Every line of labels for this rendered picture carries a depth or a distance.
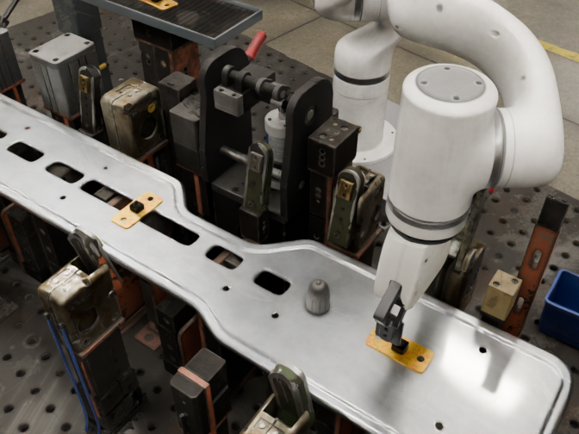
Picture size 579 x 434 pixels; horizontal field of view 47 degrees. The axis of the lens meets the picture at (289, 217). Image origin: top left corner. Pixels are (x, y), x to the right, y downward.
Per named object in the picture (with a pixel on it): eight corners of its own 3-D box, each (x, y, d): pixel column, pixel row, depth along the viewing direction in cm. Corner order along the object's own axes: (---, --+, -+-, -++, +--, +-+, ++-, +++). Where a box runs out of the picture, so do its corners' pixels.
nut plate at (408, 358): (364, 344, 86) (364, 337, 85) (377, 324, 88) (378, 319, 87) (421, 375, 82) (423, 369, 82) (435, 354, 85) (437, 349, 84)
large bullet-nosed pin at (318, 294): (301, 315, 91) (301, 283, 87) (314, 300, 93) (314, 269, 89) (320, 325, 90) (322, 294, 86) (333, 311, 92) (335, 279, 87)
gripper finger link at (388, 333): (382, 294, 74) (377, 330, 79) (368, 313, 72) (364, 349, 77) (408, 306, 73) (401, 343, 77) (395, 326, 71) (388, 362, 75)
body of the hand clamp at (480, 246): (400, 393, 115) (429, 252, 91) (418, 365, 119) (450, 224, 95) (431, 410, 112) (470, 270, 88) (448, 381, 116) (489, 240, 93)
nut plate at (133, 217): (127, 230, 101) (126, 224, 101) (109, 220, 103) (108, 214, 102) (164, 200, 106) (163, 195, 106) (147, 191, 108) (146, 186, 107)
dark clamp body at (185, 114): (175, 267, 137) (148, 112, 111) (215, 231, 145) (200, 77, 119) (215, 289, 132) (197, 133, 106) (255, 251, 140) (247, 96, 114)
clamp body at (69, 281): (71, 424, 110) (13, 288, 87) (124, 373, 118) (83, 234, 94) (110, 454, 107) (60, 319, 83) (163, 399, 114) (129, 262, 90)
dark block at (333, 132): (302, 313, 128) (307, 136, 99) (322, 290, 132) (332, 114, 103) (325, 325, 126) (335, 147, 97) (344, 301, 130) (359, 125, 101)
